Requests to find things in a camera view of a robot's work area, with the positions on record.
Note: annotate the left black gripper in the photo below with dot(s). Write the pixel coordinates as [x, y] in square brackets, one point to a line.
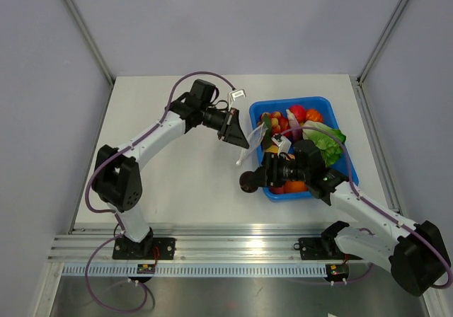
[230, 131]

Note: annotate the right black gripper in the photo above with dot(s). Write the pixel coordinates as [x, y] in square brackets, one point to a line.
[265, 176]

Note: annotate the black eggplant toy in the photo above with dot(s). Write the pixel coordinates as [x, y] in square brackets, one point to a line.
[246, 182]

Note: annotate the clear zip top bag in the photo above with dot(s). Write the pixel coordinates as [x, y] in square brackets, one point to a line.
[254, 140]

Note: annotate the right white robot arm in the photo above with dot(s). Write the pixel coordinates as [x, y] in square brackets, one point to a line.
[414, 254]

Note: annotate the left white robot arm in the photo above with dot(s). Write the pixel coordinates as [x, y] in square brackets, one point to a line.
[117, 177]

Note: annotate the small pink peach toy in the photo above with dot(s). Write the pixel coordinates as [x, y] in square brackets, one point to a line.
[277, 190]

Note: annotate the orange fruit toy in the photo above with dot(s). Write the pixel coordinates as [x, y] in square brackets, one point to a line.
[295, 187]

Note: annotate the green leaf toy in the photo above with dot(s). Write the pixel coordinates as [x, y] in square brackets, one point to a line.
[267, 121]

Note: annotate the lychee cluster toy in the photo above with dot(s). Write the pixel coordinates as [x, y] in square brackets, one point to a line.
[278, 122]

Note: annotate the red strawberry toy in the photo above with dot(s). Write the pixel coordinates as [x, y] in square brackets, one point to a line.
[299, 112]

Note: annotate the green cabbage toy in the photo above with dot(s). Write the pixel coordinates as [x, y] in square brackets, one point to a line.
[322, 136]

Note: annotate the orange persimmon toy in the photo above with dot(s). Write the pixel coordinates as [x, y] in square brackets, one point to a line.
[314, 115]

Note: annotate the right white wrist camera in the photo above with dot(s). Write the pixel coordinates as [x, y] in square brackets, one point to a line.
[282, 142]

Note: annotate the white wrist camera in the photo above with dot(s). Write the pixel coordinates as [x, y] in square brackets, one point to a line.
[282, 142]
[235, 96]

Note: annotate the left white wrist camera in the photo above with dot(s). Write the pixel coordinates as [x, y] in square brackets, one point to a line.
[235, 96]

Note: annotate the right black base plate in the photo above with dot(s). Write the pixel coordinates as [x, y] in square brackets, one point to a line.
[315, 248]

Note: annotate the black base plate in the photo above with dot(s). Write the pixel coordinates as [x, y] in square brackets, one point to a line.
[157, 249]
[315, 248]

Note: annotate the aluminium mounting rail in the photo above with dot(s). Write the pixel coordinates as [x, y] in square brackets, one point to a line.
[224, 243]

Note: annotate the white slotted cable duct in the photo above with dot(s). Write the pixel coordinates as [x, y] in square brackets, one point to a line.
[195, 270]

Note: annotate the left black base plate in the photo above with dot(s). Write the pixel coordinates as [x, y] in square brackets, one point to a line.
[157, 249]

